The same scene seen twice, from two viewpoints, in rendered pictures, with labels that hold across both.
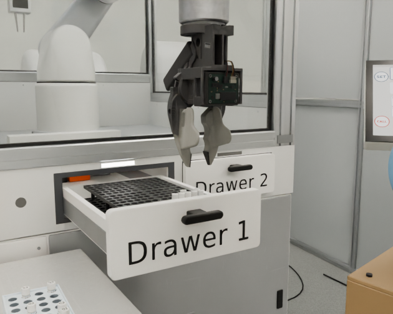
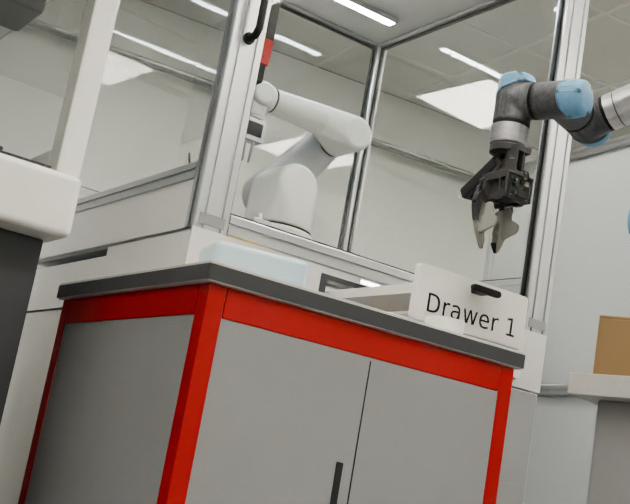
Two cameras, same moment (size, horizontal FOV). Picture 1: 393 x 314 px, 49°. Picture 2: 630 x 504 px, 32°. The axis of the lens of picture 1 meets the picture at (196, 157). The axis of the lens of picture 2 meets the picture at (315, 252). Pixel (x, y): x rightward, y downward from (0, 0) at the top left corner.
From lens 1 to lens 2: 1.58 m
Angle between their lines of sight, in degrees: 21
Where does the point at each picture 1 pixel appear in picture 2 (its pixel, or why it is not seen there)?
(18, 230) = not seen: hidden behind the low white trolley
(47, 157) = (319, 255)
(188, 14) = (500, 135)
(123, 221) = (429, 274)
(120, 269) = (420, 311)
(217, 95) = (515, 191)
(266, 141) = not seen: hidden behind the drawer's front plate
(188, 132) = (487, 218)
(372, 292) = (615, 321)
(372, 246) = not seen: outside the picture
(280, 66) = (540, 242)
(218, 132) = (506, 227)
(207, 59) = (510, 166)
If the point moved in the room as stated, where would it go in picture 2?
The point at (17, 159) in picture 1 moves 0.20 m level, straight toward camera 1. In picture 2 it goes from (296, 248) to (339, 236)
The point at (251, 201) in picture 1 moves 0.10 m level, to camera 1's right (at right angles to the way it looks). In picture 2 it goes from (520, 305) to (568, 313)
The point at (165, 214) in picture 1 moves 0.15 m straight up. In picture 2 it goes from (456, 283) to (467, 209)
